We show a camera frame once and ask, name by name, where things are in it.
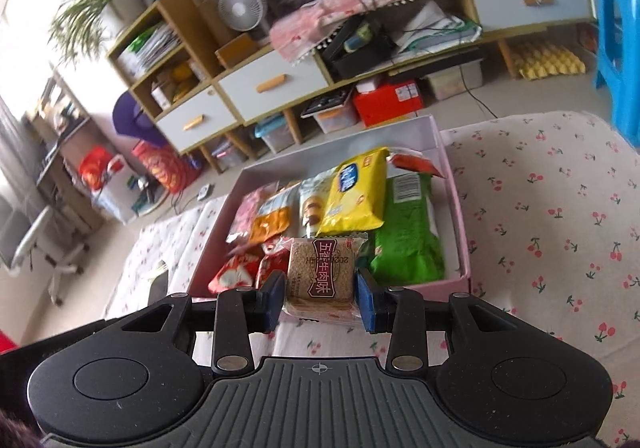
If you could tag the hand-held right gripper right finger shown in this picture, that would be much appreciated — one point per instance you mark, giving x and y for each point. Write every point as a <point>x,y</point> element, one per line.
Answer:
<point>367,300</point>

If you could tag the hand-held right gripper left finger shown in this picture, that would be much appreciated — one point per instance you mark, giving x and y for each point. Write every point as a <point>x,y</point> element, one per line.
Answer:
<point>272,300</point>

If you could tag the red white snack packet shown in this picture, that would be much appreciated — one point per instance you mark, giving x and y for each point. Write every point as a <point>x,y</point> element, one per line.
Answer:
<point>240,273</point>

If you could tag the brown biscuit packet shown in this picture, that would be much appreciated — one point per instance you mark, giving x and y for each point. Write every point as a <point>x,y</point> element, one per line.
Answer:
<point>320,278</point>

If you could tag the orange white snack packet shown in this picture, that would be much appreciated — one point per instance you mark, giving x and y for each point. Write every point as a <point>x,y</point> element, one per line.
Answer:
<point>272,223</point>

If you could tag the green snack packet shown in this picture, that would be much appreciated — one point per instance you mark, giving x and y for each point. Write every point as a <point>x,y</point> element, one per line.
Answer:
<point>410,233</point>

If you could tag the pink flowered snack packet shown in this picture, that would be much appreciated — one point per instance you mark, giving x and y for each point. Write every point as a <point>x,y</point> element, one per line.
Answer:
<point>242,215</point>

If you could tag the pale tart picture snack packet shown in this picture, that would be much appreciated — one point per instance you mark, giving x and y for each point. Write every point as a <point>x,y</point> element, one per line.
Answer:
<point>312,208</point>

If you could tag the yellow snack packet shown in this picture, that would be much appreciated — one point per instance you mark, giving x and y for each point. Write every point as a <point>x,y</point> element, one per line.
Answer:
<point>352,188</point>

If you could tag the pink cardboard box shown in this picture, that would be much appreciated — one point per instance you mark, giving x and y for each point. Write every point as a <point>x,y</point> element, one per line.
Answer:
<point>455,208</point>

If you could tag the small orange snack packet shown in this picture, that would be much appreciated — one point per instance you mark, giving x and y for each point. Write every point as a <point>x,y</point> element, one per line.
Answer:
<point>417,163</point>

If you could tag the small white floor device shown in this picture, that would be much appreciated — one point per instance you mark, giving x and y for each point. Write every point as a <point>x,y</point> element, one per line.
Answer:
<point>205,192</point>

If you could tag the white office chair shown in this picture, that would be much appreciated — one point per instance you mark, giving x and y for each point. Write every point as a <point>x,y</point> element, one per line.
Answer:
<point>35,243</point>

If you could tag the blue lid storage bin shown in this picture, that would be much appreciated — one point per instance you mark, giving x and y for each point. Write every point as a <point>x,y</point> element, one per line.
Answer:
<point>275,135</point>

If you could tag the red round bag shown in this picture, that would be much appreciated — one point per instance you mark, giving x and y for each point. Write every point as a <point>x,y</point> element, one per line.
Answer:
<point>165,167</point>

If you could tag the white cabinet drawer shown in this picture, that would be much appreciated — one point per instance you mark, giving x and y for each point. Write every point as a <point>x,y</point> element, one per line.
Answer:
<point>200,127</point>
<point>280,72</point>

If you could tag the white shopping bag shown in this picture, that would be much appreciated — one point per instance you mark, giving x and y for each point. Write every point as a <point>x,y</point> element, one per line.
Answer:
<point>115,193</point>

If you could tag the red shoe box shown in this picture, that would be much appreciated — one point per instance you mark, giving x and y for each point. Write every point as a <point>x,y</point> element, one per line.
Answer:
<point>387,105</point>

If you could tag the cherry print tablecloth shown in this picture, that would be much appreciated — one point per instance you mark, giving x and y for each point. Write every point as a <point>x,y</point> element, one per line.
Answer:
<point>550,228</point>

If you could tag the red gift bag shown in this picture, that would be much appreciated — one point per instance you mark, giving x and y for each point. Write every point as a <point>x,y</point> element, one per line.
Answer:
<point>95,167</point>

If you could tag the purple hat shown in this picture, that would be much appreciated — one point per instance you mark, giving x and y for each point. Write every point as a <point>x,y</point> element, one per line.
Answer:
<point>135,120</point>

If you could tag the wooden cabinet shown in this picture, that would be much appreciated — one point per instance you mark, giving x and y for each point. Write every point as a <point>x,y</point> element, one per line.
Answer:
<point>210,77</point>

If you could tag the clear storage bin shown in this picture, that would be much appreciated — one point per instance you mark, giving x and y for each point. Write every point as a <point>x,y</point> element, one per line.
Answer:
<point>455,82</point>

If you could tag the black storage box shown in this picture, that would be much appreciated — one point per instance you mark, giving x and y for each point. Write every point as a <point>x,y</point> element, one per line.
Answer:
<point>350,60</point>

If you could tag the brown cardboard box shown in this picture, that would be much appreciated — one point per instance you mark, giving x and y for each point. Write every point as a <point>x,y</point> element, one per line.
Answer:
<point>239,50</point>

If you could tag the stack of folders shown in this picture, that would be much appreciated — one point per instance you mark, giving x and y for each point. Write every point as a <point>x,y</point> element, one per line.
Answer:
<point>150,50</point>

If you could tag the pile of white papers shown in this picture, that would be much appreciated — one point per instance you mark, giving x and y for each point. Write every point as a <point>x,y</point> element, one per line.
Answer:
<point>435,27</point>

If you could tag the pink tasselled cloth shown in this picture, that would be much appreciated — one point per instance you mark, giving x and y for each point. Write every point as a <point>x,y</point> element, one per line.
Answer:
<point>325,12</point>

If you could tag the white desk fan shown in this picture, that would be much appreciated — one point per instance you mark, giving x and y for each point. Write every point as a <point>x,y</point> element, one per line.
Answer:
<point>243,7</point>

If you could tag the yellow egg tray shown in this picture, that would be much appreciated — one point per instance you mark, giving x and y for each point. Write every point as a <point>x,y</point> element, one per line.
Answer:
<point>550,60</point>

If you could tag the blue plastic stool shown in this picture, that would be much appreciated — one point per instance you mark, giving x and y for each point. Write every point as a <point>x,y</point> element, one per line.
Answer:
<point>620,52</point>

